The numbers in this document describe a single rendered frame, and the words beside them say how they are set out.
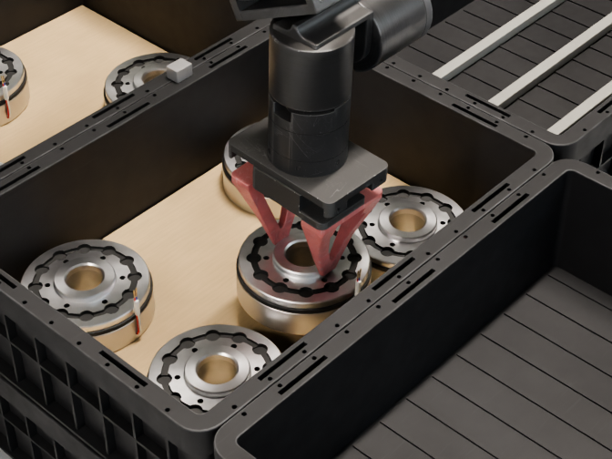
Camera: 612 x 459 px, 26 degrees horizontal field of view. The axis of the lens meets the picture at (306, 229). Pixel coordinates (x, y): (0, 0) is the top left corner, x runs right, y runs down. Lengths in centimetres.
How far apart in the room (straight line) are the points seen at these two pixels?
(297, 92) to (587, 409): 33
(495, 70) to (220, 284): 40
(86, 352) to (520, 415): 32
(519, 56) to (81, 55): 44
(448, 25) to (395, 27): 48
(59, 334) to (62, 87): 45
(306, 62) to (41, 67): 52
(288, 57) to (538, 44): 55
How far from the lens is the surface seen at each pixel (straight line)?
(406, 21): 93
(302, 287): 99
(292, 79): 88
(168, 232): 113
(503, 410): 100
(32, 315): 93
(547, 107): 129
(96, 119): 110
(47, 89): 132
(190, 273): 109
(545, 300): 108
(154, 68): 126
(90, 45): 137
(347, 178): 93
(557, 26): 141
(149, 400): 86
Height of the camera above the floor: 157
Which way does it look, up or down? 41 degrees down
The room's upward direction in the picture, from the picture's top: straight up
